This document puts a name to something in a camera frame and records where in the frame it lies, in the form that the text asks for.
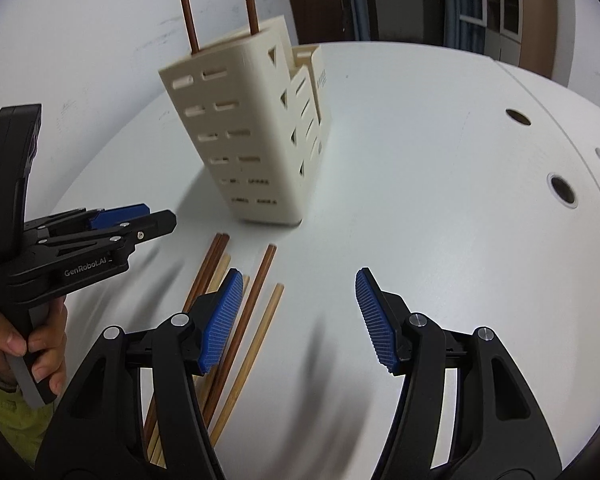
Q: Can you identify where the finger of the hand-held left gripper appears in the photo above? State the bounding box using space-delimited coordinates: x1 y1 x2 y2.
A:
24 211 177 262
45 203 151 232

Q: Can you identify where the person's left hand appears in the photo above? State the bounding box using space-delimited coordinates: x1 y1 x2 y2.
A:
0 304 69 396

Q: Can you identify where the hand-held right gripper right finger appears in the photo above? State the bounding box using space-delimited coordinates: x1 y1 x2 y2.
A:
355 266 563 480

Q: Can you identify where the blue curtain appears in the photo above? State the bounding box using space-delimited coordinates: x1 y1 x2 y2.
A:
441 0 487 53
344 0 372 42

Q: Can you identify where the cream slotted utensil holder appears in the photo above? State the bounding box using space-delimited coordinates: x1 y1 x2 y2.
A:
158 16 332 226

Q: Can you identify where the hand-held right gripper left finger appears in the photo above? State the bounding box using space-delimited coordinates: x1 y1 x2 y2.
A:
34 267 244 480

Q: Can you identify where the brown glass-door cabinet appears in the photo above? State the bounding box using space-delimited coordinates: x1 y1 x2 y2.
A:
480 0 573 83

